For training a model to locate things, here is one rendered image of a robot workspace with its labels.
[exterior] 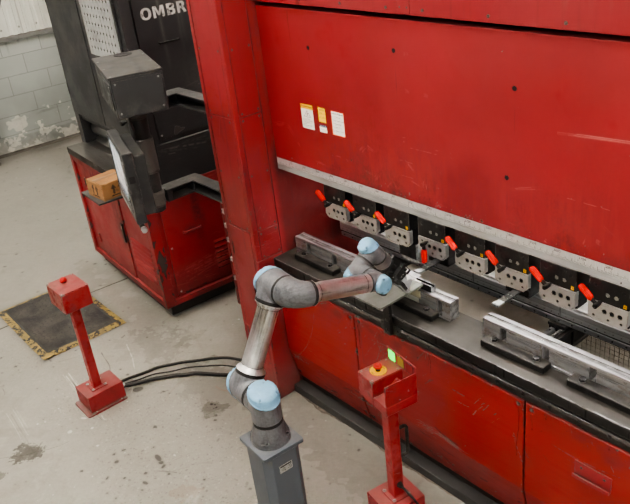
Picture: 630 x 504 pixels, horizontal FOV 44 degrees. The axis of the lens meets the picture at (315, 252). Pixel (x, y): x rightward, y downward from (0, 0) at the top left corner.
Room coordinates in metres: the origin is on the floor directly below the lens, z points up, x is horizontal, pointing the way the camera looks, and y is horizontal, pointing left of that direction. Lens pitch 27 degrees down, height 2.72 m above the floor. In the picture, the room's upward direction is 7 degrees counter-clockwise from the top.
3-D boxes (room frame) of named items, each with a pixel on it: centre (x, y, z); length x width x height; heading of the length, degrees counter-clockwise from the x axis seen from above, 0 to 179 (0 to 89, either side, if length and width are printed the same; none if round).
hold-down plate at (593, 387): (2.16, -0.97, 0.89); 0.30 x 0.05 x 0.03; 37
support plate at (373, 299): (2.91, -0.29, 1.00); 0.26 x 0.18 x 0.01; 127
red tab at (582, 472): (2.08, -0.91, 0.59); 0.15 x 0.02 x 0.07; 37
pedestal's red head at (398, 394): (2.59, -0.23, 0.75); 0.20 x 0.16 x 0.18; 28
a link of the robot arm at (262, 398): (2.31, 0.26, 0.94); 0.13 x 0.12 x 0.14; 32
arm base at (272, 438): (2.30, 0.25, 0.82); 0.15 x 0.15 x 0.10
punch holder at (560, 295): (2.38, -0.88, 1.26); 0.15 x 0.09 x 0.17; 37
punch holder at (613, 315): (2.22, -1.00, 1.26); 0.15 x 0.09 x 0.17; 37
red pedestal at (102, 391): (3.72, 1.36, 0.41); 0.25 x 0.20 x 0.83; 127
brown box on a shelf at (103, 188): (4.53, 1.23, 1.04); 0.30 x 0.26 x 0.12; 33
